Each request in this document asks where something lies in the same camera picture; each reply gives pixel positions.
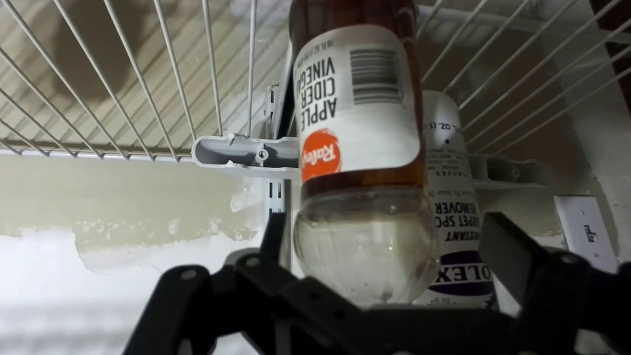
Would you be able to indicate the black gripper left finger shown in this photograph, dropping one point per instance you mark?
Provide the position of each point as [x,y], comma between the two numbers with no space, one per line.
[192,309]

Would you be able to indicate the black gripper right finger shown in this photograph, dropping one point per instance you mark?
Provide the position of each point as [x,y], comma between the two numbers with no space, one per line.
[561,293]

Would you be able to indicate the brown apple cider vinegar bottle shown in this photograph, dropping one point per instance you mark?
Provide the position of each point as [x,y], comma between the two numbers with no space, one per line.
[364,226]

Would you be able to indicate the white spot remover bottle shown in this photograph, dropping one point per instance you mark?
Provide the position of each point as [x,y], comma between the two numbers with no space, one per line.
[462,279]

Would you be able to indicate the white wall outlet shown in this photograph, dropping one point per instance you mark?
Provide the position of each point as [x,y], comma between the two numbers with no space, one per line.
[587,232]

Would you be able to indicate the white wire shelf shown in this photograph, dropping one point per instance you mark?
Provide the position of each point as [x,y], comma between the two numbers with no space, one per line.
[533,80]

